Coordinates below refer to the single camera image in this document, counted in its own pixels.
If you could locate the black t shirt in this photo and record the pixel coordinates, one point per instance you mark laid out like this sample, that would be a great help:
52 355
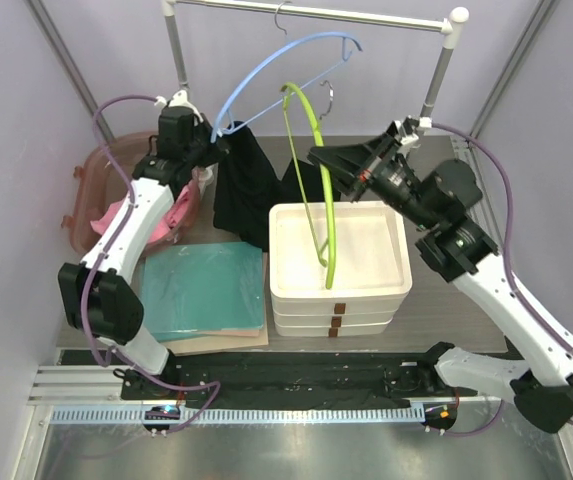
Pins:
247 188

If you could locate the beige board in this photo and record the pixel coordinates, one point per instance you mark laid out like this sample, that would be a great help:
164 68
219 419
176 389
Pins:
216 342

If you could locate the white tray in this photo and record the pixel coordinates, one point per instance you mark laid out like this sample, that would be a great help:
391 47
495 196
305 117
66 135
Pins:
371 252
321 311
332 331

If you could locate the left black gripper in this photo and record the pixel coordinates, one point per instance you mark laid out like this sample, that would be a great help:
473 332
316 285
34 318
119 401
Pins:
218 150

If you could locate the white cable duct strip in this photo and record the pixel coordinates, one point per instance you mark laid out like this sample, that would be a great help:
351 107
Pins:
165 414

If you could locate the teal folder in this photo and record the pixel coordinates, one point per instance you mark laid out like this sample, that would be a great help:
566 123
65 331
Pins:
159 267

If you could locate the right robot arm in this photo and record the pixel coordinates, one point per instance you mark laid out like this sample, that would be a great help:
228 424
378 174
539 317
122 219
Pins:
540 383

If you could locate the pink t shirt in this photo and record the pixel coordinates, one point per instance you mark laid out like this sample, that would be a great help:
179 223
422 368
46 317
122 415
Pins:
166 215

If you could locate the white metal clothes rack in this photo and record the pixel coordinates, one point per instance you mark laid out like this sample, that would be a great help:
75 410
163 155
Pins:
316 55

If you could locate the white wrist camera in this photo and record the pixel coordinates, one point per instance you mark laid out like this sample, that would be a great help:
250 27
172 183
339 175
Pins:
408 132
179 99

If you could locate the pink folder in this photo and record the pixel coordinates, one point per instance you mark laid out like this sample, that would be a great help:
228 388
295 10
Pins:
251 333

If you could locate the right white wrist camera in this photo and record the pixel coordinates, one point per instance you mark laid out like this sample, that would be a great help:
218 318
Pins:
408 132

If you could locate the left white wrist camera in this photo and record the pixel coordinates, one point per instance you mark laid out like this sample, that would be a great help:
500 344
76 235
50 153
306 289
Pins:
179 99

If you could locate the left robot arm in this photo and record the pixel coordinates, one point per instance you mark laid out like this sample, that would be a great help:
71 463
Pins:
97 296

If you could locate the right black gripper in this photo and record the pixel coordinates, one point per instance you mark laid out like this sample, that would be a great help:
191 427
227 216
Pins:
345 161

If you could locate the middle white tray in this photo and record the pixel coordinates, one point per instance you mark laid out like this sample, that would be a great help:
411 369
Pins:
321 311

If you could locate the top white tray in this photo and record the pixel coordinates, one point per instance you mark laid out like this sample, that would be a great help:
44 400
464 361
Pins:
371 252

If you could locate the pink translucent plastic basket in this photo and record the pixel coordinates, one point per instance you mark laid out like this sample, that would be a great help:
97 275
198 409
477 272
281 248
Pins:
100 186

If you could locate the bottom white tray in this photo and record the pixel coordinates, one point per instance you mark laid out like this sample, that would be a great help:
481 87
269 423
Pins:
332 331

